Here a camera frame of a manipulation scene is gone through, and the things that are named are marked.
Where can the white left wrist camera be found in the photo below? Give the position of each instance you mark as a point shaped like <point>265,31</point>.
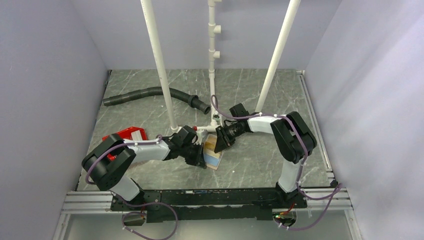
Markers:
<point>201,131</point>

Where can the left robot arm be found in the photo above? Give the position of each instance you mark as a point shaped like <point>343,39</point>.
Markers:
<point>107,164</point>

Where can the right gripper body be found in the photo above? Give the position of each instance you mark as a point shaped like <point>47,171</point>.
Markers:
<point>230,133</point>

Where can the white cards stack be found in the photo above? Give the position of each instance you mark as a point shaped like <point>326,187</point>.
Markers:
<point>138,135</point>

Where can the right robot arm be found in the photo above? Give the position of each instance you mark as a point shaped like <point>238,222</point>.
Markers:
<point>292,135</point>

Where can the red plastic bin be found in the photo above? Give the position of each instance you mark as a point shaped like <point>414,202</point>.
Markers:
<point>124,134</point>

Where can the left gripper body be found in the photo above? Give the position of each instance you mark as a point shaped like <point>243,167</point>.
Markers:
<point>190,152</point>

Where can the white PVC pipe frame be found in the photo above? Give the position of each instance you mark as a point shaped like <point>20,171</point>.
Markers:
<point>213,54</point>

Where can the yellow credit card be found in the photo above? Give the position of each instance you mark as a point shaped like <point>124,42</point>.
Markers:
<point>210,143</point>

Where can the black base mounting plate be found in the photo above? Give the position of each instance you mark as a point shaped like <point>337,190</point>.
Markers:
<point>259,203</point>

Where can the aluminium extrusion rail frame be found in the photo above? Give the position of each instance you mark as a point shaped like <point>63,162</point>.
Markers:
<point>333,198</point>

